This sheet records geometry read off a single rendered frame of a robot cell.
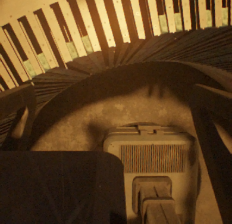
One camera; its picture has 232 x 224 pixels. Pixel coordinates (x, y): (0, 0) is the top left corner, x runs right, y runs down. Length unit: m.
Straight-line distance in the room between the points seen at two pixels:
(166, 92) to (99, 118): 0.48
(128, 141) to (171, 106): 0.45
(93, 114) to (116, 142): 0.34
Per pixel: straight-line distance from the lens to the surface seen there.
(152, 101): 1.40
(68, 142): 1.45
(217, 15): 0.35
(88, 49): 0.31
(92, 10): 0.40
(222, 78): 1.42
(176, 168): 1.22
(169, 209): 1.04
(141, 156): 1.15
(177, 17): 0.34
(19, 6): 0.34
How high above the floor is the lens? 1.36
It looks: 83 degrees down
